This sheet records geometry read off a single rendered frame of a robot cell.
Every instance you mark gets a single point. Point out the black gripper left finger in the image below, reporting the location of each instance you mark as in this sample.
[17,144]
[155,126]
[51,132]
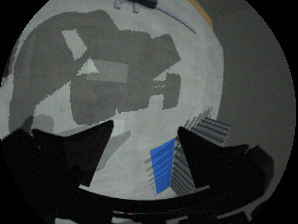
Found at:
[81,151]

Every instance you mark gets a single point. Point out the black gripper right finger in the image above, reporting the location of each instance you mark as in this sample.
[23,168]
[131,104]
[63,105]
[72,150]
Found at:
[205,159]

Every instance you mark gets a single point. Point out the blue striped tape strip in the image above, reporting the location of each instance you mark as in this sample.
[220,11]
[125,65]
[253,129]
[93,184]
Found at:
[162,160]

